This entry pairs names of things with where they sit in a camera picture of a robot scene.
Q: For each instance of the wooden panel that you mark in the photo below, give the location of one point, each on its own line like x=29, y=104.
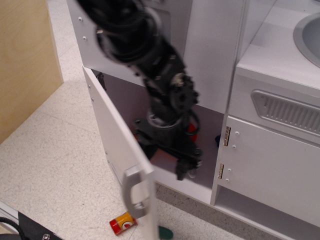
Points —
x=29, y=67

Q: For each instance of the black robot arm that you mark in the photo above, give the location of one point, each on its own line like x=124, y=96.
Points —
x=129, y=33

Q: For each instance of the aluminium rail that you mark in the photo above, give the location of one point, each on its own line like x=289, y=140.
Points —
x=8, y=212

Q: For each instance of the silver vent panel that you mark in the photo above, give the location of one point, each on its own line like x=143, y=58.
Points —
x=287, y=112

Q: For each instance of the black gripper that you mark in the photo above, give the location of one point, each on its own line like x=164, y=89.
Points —
x=172, y=139

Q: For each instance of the silver toy sink basin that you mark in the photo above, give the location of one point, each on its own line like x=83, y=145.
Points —
x=306, y=36

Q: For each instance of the lower brass cabinet hinge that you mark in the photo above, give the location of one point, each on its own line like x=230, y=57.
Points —
x=221, y=170

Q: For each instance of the blue toy object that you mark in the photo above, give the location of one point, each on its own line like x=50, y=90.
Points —
x=217, y=140

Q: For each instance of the white toy fridge cabinet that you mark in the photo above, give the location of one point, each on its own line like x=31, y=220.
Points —
x=210, y=54

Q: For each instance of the green toy pickle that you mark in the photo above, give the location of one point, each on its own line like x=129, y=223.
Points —
x=165, y=233

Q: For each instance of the white fridge door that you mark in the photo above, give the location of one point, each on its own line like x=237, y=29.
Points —
x=123, y=150

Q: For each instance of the upper brass cabinet hinge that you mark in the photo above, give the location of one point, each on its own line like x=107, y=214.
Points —
x=226, y=136

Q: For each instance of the red toy sauce bottle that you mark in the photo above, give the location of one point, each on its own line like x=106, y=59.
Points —
x=122, y=222

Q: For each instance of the orange toy pot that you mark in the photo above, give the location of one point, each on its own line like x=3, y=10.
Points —
x=192, y=132

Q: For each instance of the brass cabinet hinge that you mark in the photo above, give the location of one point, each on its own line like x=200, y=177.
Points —
x=221, y=170
x=226, y=136

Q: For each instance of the silver ice dispenser recess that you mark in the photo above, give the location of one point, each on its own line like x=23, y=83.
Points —
x=175, y=16

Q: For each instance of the white toy kitchen counter unit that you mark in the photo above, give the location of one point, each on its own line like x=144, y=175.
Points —
x=268, y=60

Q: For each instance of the silver fridge door handle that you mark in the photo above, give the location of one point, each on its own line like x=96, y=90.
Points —
x=133, y=193

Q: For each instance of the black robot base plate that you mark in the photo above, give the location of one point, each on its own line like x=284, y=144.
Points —
x=35, y=231

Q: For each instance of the white cabinet door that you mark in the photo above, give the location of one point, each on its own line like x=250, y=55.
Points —
x=273, y=169

